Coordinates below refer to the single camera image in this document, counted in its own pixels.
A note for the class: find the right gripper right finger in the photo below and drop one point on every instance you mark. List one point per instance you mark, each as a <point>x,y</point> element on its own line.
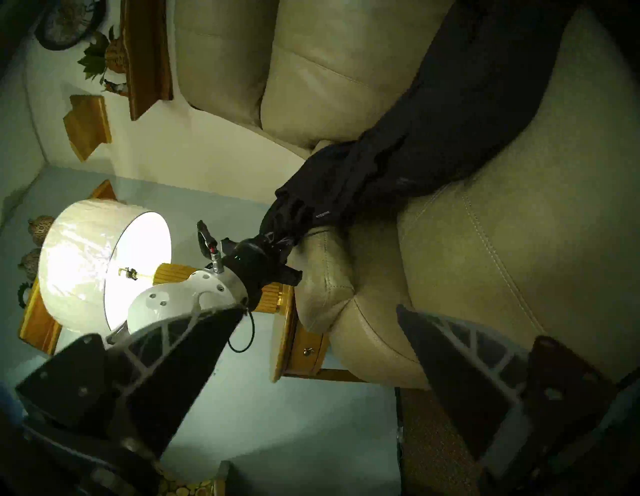
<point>460,380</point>

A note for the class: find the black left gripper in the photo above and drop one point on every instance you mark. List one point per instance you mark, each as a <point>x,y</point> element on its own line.
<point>250,267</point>

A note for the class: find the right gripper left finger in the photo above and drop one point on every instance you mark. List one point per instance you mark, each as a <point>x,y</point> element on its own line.
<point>165,380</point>

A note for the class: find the black jacket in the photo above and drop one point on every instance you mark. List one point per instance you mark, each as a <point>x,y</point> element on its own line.
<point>450,100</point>

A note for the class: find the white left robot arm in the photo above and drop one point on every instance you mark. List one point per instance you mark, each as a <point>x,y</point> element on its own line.
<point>170,300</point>

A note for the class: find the beige leather sofa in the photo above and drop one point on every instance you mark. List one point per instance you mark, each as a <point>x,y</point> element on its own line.
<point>525,240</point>

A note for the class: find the round wooden side table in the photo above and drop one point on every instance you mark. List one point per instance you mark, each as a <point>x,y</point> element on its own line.
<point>305,350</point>

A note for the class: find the white shade wooden table lamp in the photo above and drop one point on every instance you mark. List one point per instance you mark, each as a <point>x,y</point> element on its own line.
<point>75,260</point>

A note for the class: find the brown woven ball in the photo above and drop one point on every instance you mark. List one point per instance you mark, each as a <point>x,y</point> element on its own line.
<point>30,265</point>
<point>41,230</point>

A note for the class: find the orange fox figurine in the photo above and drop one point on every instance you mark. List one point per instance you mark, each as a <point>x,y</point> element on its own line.
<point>117,89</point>

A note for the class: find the live edge wooden shelf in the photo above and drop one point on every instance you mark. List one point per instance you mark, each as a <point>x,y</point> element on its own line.
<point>147,60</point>

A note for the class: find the green plant in wicker pot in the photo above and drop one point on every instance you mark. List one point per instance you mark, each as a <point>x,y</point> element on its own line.
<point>117,55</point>

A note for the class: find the wood slice wall decor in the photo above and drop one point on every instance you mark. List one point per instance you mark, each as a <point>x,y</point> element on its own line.
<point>190,487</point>

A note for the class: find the curved wooden wall shelf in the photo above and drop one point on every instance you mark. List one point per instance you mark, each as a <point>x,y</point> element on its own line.
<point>40,325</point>

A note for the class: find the small wooden wall shelf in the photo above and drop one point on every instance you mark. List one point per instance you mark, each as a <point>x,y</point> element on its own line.
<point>87,125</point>

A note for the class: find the dark round wall clock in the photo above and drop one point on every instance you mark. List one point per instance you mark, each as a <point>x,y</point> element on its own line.
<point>70,25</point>

